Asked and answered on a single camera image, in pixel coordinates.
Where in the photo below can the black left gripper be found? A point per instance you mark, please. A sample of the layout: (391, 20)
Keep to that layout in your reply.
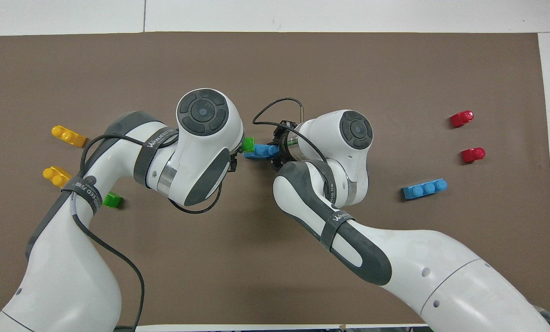
(232, 162)

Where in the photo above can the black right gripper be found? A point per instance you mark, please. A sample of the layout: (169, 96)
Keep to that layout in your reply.
(286, 128)

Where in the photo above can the blue three-stud toy brick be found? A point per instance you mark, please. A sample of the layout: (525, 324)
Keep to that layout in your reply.
(425, 188)
(261, 151)

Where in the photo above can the green two-stud toy brick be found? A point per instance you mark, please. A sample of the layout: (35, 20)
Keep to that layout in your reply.
(113, 200)
(248, 144)

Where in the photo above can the white Franka right arm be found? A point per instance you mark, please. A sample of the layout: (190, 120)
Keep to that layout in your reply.
(418, 276)

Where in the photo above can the white Franka left arm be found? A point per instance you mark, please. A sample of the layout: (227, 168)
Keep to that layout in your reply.
(72, 276)

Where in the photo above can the brown table mat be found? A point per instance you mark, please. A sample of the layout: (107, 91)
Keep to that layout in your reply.
(233, 276)

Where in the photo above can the yellow two-stud toy brick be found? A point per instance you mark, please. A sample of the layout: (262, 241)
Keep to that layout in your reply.
(69, 136)
(56, 176)

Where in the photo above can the red one-stud toy brick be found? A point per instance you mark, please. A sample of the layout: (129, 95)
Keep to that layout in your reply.
(462, 119)
(473, 155)

